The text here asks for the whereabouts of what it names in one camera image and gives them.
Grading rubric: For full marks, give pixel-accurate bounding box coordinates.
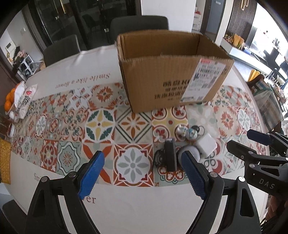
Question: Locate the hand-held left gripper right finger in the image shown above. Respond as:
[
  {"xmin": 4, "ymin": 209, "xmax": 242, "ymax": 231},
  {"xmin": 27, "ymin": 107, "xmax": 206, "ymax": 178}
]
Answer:
[{"xmin": 181, "ymin": 150, "xmax": 262, "ymax": 234}]

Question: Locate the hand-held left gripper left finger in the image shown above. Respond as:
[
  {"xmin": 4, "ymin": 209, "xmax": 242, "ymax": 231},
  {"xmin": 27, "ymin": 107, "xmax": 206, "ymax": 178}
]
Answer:
[{"xmin": 24, "ymin": 150, "xmax": 106, "ymax": 234}]

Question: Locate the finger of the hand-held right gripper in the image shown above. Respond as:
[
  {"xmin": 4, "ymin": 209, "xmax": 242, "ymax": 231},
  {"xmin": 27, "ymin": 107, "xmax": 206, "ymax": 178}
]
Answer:
[
  {"xmin": 247, "ymin": 129, "xmax": 288, "ymax": 149},
  {"xmin": 226, "ymin": 140, "xmax": 288, "ymax": 169}
]

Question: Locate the grey round device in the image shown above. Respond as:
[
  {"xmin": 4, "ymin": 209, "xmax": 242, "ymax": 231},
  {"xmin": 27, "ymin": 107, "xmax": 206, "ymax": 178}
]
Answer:
[{"xmin": 177, "ymin": 145, "xmax": 202, "ymax": 168}]

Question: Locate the black rectangular device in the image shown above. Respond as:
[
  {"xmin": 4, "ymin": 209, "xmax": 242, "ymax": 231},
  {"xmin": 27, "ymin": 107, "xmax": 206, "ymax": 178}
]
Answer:
[{"xmin": 164, "ymin": 138, "xmax": 177, "ymax": 171}]

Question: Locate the white charger block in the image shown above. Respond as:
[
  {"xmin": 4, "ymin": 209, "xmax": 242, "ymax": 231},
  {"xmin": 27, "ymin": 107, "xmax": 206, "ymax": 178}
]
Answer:
[{"xmin": 195, "ymin": 133, "xmax": 217, "ymax": 157}]

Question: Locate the black cable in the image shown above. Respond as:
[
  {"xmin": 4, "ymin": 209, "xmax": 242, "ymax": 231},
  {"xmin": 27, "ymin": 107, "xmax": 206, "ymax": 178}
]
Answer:
[{"xmin": 154, "ymin": 148, "xmax": 167, "ymax": 168}]

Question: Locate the brown cardboard box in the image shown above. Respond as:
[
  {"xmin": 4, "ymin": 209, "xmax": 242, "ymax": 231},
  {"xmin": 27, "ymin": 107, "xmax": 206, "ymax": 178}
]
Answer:
[{"xmin": 116, "ymin": 29, "xmax": 235, "ymax": 113}]

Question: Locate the person's right hand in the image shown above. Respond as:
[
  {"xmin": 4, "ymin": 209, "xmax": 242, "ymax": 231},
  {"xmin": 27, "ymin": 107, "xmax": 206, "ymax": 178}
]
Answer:
[{"xmin": 268, "ymin": 195, "xmax": 283, "ymax": 217}]

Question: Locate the chair with striped cloth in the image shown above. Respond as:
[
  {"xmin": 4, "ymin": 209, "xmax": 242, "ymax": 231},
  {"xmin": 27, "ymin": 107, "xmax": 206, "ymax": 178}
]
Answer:
[{"xmin": 247, "ymin": 75, "xmax": 284, "ymax": 131}]

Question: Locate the patterned tile tablecloth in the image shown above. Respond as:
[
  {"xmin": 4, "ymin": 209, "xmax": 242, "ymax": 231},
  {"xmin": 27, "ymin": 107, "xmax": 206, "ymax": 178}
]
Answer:
[{"xmin": 0, "ymin": 43, "xmax": 284, "ymax": 234}]

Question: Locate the white television cabinet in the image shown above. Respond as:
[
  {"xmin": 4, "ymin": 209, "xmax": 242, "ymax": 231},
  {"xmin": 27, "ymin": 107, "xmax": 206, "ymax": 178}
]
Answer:
[{"xmin": 220, "ymin": 39, "xmax": 273, "ymax": 75}]

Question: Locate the yellow woven basket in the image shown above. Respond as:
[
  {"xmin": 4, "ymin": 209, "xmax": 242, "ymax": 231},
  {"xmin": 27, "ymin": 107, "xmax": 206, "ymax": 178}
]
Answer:
[{"xmin": 0, "ymin": 138, "xmax": 12, "ymax": 184}]

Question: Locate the television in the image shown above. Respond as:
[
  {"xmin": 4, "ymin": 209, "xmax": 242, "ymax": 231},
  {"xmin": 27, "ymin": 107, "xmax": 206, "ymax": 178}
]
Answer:
[{"xmin": 250, "ymin": 25, "xmax": 277, "ymax": 57}]

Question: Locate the leaf print tissue pack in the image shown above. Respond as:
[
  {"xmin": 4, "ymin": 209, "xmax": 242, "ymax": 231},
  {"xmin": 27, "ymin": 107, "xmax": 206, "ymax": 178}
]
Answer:
[{"xmin": 15, "ymin": 82, "xmax": 37, "ymax": 118}]

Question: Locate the dark narrow door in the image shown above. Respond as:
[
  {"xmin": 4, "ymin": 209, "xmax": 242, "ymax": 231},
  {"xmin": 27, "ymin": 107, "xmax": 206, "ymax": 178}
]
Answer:
[{"xmin": 200, "ymin": 0, "xmax": 226, "ymax": 44}]

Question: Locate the dark dining chair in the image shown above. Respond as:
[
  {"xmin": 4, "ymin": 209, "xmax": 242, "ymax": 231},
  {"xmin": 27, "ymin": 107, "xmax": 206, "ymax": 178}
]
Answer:
[
  {"xmin": 110, "ymin": 16, "xmax": 170, "ymax": 44},
  {"xmin": 43, "ymin": 34, "xmax": 81, "ymax": 67}
]

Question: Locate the small white cabinet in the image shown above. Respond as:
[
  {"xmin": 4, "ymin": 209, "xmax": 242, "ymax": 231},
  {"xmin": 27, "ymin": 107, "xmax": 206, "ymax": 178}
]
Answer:
[{"xmin": 192, "ymin": 7, "xmax": 203, "ymax": 32}]

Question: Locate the white shoe rack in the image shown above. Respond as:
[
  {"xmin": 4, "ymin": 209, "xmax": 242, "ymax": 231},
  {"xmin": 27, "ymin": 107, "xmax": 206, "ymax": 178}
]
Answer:
[{"xmin": 10, "ymin": 45, "xmax": 34, "ymax": 76}]

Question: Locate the dark glass sliding door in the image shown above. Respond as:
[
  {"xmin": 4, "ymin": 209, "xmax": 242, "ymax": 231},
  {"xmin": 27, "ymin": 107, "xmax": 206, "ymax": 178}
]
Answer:
[{"xmin": 29, "ymin": 0, "xmax": 142, "ymax": 52}]

